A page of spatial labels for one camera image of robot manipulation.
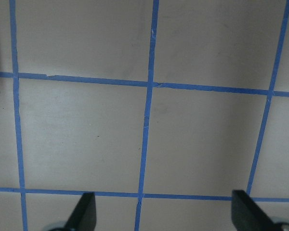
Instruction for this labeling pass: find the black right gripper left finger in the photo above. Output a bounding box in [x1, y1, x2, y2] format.
[63, 192, 97, 231]

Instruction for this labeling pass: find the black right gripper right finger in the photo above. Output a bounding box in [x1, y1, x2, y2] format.
[232, 190, 281, 231]

